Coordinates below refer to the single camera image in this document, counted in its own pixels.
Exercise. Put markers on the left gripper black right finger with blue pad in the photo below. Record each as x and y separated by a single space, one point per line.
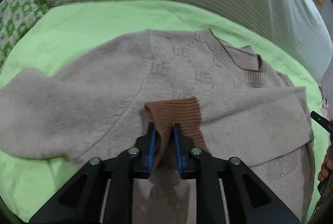
183 146

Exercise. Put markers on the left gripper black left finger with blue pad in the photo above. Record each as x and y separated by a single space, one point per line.
144 162

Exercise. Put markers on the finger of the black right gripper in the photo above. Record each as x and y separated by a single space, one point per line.
324 123

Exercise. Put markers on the beige knit sweater brown trim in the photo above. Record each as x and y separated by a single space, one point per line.
228 100

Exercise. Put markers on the person's right hand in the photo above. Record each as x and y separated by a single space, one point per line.
325 168

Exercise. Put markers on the pink cloth at bed edge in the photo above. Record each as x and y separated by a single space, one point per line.
325 105

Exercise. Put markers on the light green bed sheet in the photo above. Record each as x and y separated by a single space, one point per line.
66 32

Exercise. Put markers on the green white patterned pillow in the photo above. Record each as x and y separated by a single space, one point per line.
17 18

